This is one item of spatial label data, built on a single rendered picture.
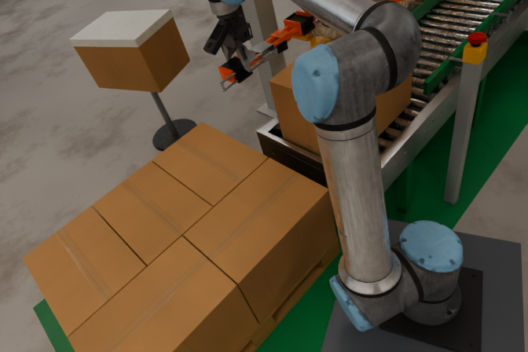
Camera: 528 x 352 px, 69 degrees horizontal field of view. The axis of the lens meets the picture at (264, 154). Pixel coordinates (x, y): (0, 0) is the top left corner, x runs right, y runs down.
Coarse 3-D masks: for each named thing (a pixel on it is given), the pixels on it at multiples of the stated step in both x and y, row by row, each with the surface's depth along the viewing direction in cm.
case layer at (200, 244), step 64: (128, 192) 208; (192, 192) 197; (256, 192) 187; (320, 192) 178; (64, 256) 186; (128, 256) 177; (192, 256) 169; (256, 256) 162; (320, 256) 199; (64, 320) 160; (128, 320) 154; (192, 320) 148; (256, 320) 177
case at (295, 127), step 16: (272, 80) 181; (288, 80) 178; (288, 96) 178; (384, 96) 184; (400, 96) 196; (288, 112) 186; (384, 112) 190; (400, 112) 203; (288, 128) 196; (304, 128) 185; (384, 128) 197; (304, 144) 194
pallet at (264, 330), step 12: (336, 240) 206; (324, 252) 201; (336, 252) 212; (324, 264) 207; (312, 276) 206; (300, 288) 203; (288, 300) 200; (276, 312) 197; (264, 324) 183; (276, 324) 192; (252, 336) 180; (264, 336) 188; (240, 348) 176; (252, 348) 186
